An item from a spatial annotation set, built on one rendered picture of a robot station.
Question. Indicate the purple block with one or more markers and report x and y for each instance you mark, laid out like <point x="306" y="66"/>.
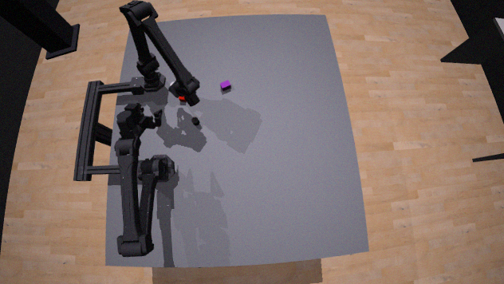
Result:
<point x="225" y="85"/>

